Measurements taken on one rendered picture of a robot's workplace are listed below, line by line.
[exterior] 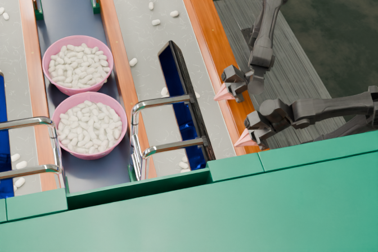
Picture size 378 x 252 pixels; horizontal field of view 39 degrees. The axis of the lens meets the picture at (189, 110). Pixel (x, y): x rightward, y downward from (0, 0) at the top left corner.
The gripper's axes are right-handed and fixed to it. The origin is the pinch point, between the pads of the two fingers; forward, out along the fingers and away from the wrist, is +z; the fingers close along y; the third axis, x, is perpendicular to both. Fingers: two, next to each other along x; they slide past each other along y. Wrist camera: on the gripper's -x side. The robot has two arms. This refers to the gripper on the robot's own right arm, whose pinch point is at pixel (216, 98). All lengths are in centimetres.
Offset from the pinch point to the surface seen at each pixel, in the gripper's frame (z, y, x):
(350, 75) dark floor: -33, -54, 130
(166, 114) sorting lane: 17.0, 1.2, -9.7
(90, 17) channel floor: 36, -57, -18
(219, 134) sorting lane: 3.8, 13.0, 1.7
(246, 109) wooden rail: -7.0, 5.7, 7.7
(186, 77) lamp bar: -7.4, 11.6, -35.5
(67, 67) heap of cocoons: 42, -26, -32
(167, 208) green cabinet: -33, 81, -105
